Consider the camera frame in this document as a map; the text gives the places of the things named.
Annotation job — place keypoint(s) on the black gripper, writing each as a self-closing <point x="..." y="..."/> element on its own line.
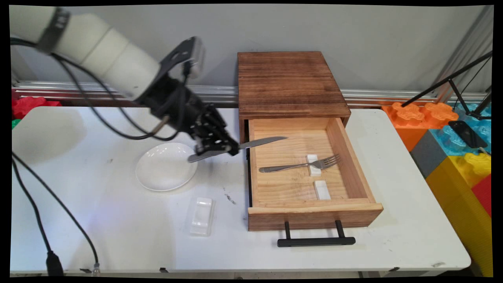
<point x="173" y="100"/>

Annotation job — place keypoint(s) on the silver table knife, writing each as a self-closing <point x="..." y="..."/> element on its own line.
<point x="263" y="142"/>

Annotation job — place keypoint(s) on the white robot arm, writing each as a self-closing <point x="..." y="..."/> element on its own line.
<point x="98" y="47"/>

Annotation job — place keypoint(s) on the white round plate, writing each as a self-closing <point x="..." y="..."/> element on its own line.
<point x="165" y="167"/>

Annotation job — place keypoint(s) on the silver fork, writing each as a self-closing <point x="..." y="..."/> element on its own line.
<point x="287" y="167"/>

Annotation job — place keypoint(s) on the light wooden drawer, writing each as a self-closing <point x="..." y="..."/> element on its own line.
<point x="290" y="184"/>

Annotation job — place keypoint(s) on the dark wooden cabinet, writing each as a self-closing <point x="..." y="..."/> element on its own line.
<point x="289" y="82"/>

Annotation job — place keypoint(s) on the small white cutlery rest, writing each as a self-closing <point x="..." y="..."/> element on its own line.
<point x="314" y="171"/>
<point x="322" y="190"/>

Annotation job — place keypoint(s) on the red foam block with knobs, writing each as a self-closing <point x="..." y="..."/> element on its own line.
<point x="31" y="106"/>

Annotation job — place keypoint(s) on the orange foam block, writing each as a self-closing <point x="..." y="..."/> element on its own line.
<point x="412" y="120"/>

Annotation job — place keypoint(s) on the green foam block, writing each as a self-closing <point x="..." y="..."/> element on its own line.
<point x="15" y="123"/>

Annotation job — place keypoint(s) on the grey foam block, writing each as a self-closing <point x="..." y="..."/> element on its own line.
<point x="428" y="155"/>

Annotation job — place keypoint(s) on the blue foam block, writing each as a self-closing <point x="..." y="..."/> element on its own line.
<point x="452" y="141"/>

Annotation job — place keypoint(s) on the black tripod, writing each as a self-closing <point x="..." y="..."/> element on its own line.
<point x="448" y="80"/>

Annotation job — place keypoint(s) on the yellow foam block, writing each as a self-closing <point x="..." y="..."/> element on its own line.
<point x="459" y="196"/>

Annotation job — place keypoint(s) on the plain red foam block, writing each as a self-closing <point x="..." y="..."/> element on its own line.
<point x="483" y="194"/>

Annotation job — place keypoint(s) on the aluminium rail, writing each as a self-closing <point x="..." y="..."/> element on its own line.
<point x="220" y="93"/>

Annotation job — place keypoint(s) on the wrist camera with black bracket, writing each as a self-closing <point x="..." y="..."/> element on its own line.
<point x="196" y="55"/>

